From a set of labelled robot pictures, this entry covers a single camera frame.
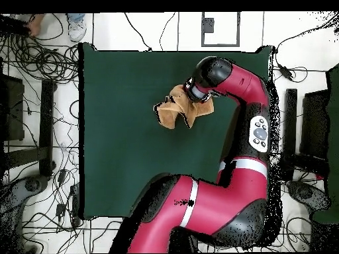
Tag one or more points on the person's hand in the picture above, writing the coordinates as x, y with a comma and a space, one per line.
34, 28

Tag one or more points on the tan terry towel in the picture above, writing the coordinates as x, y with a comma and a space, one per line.
172, 111

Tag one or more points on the person's forearm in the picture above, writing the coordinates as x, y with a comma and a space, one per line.
39, 17

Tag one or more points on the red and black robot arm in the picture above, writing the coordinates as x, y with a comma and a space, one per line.
225, 203

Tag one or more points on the black flat box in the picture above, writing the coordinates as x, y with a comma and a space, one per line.
13, 25

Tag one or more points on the white sneaker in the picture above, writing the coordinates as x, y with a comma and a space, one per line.
76, 30

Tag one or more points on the person's leg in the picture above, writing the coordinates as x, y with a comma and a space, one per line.
76, 16

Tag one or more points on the black cabinet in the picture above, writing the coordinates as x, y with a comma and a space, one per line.
315, 124
13, 111

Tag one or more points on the dark green tablecloth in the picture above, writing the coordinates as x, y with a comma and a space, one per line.
119, 145

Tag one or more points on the black power adapter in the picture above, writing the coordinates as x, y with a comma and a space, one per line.
60, 209
285, 72
61, 176

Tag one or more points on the small grey floor box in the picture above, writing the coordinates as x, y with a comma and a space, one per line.
208, 25

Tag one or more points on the grey square floor frame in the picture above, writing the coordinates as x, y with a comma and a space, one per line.
202, 39

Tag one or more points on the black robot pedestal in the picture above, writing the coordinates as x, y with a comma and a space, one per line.
182, 242

